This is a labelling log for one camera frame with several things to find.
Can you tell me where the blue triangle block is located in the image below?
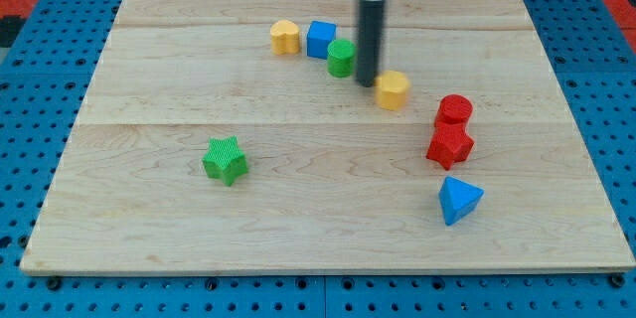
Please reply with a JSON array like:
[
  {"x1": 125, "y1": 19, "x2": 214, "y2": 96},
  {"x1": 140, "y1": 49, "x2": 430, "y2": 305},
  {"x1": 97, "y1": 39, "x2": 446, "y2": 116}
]
[{"x1": 438, "y1": 176, "x2": 484, "y2": 226}]

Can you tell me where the yellow heart block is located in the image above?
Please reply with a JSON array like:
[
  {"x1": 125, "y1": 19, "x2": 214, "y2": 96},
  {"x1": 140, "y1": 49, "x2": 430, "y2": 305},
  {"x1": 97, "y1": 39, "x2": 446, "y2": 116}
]
[{"x1": 269, "y1": 19, "x2": 301, "y2": 55}]

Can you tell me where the yellow hexagon block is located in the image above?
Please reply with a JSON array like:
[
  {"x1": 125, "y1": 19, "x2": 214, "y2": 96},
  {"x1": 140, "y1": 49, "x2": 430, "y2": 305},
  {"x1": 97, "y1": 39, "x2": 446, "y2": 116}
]
[{"x1": 375, "y1": 71, "x2": 410, "y2": 110}]

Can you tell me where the green cylinder block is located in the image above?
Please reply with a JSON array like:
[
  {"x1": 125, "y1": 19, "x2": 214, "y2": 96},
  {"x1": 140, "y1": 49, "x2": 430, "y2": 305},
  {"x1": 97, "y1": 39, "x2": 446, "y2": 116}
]
[{"x1": 327, "y1": 39, "x2": 356, "y2": 78}]

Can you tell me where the red star block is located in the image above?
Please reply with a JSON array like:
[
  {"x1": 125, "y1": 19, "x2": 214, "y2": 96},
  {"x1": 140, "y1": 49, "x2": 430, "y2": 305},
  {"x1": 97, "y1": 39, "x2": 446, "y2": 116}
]
[{"x1": 425, "y1": 122, "x2": 474, "y2": 170}]

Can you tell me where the green star block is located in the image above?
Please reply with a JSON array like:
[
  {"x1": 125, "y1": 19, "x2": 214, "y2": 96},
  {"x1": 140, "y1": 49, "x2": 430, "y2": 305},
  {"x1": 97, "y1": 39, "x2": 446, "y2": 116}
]
[{"x1": 202, "y1": 136, "x2": 248, "y2": 187}]

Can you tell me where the red cylinder block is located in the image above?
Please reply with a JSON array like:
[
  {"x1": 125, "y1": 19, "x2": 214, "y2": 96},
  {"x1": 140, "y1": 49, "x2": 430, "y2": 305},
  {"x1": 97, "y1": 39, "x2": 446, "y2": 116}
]
[{"x1": 434, "y1": 94, "x2": 473, "y2": 127}]

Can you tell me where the wooden board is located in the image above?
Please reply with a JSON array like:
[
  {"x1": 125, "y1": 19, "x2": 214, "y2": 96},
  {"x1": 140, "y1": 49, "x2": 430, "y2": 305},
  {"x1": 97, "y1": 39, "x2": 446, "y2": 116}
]
[{"x1": 21, "y1": 0, "x2": 635, "y2": 276}]

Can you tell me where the blue cube block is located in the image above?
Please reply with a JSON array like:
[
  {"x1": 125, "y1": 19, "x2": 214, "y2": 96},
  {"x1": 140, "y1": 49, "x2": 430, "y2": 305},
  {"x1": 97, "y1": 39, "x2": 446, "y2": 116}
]
[{"x1": 306, "y1": 21, "x2": 337, "y2": 60}]

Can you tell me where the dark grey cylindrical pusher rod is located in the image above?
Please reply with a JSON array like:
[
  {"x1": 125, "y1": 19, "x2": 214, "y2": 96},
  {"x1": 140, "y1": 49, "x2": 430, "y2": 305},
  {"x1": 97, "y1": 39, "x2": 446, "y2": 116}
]
[{"x1": 356, "y1": 0, "x2": 386, "y2": 87}]

